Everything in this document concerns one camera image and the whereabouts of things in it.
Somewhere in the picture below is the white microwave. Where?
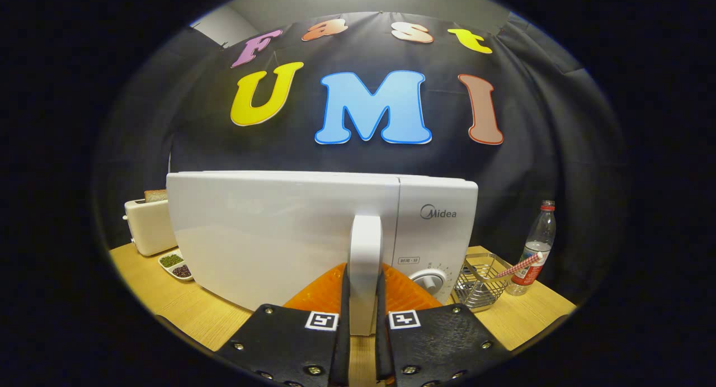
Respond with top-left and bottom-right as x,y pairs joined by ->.
166,171 -> 479,336

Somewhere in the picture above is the white sectioned dish with beans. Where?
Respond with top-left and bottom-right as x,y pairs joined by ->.
158,252 -> 195,282

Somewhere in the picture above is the metal wire basket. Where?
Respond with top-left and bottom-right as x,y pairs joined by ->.
452,253 -> 512,313

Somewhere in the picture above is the cream toaster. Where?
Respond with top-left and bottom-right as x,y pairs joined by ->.
124,199 -> 178,257

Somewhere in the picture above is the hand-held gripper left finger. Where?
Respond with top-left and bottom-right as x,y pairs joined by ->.
215,262 -> 350,387

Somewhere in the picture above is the red white striped straw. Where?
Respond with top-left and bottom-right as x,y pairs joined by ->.
495,252 -> 544,280

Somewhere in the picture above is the clear plastic bottle red cap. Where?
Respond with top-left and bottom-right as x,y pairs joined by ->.
506,200 -> 557,296

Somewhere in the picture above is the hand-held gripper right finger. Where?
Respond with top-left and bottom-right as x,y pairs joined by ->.
376,262 -> 510,387

